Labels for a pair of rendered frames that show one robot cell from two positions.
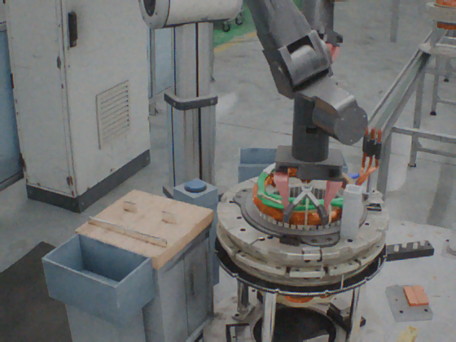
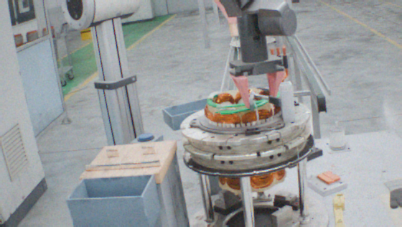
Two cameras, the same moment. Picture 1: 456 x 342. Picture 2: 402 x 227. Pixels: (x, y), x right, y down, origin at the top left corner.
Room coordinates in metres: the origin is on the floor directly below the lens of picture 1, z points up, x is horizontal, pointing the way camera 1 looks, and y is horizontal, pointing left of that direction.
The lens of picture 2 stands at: (-0.08, 0.31, 1.46)
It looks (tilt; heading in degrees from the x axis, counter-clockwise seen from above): 17 degrees down; 342
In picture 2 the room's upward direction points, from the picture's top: 9 degrees counter-clockwise
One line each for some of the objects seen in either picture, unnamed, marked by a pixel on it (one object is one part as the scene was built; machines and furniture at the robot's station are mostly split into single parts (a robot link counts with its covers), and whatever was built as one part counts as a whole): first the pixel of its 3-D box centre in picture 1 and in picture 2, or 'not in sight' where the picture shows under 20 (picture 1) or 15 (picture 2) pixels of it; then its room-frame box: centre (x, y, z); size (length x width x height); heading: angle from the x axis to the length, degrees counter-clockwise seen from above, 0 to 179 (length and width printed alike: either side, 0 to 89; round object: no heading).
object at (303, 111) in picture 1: (314, 106); (253, 23); (0.85, -0.12, 1.34); 0.07 x 0.06 x 0.07; 28
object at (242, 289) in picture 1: (243, 274); (205, 190); (1.06, -0.03, 0.91); 0.02 x 0.02 x 0.21
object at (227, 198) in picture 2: not in sight; (225, 195); (1.11, -0.10, 0.85); 0.06 x 0.04 x 0.05; 113
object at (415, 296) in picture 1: (416, 295); (329, 177); (1.10, -0.43, 0.80); 0.07 x 0.05 x 0.01; 0
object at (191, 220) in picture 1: (144, 225); (130, 163); (1.00, 0.16, 1.05); 0.20 x 0.19 x 0.02; 153
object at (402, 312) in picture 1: (409, 301); (325, 182); (1.09, -0.41, 0.79); 0.12 x 0.09 x 0.02; 0
